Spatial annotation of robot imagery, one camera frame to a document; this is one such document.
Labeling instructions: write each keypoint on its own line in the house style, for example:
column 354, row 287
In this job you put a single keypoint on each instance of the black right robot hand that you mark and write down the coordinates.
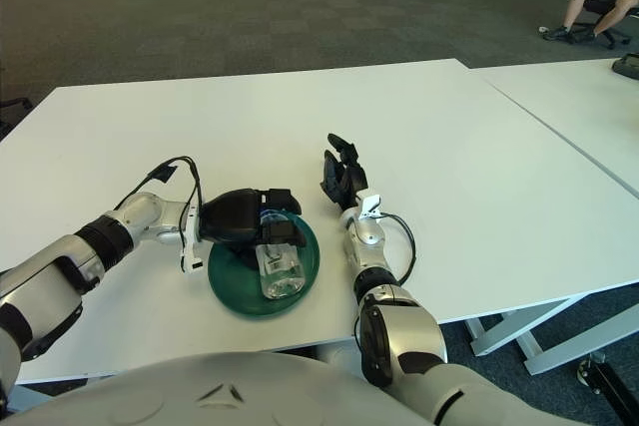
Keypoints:
column 347, row 176

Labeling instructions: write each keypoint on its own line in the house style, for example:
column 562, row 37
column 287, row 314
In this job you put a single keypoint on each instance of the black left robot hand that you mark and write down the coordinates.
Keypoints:
column 229, row 216

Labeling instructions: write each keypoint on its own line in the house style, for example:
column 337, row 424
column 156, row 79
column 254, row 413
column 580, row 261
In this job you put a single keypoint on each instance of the clear plastic water bottle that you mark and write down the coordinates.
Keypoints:
column 279, row 271

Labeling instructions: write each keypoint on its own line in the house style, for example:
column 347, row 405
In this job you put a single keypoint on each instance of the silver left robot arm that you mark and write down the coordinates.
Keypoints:
column 50, row 286

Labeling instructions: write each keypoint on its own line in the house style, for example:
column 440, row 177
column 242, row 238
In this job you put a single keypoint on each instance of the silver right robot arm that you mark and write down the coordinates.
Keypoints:
column 404, row 336

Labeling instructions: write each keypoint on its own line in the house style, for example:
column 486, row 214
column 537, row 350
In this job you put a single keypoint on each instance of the green ribbed plate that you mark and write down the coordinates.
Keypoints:
column 234, row 281

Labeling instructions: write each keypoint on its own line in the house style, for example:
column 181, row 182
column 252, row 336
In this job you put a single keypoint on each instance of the grey robot torso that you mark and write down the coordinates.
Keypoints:
column 224, row 386

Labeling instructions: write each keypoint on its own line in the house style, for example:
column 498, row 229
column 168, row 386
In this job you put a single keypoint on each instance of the black office chair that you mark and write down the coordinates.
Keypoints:
column 15, row 103

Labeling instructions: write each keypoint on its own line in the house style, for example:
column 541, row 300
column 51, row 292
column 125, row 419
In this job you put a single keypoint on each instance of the black case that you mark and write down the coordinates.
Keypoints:
column 626, row 66

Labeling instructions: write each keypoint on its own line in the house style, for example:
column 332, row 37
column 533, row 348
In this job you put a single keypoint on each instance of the black swivel chair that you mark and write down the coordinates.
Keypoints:
column 596, row 7

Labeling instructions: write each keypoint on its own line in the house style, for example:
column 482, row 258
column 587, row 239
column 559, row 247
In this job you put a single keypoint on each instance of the black wheeled stand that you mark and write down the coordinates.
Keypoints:
column 606, row 383

